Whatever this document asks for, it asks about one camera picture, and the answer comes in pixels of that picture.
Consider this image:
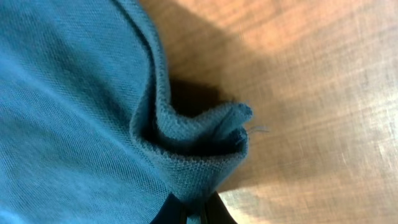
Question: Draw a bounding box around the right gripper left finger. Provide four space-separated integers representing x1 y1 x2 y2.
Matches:
150 194 187 224

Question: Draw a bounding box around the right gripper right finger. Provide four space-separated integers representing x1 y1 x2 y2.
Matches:
200 192 237 224

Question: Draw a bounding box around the blue polo shirt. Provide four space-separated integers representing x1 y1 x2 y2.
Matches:
1 0 252 223

